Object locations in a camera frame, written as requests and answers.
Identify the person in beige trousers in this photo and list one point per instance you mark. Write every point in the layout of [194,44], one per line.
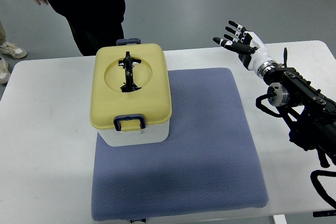
[2,34]

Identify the person in black clothes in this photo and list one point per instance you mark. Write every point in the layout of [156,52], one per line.
[94,24]

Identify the yellow box lid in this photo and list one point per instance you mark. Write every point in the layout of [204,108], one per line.
[130,88]

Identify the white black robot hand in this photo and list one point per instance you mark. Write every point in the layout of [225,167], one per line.
[251,51]

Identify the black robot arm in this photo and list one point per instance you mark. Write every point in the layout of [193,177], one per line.
[308,113]

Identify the table control panel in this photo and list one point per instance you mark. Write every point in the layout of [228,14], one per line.
[328,213]

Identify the blue textured mat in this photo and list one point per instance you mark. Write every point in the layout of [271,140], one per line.
[207,163]

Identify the white storage box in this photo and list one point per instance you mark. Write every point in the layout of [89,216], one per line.
[151,134]

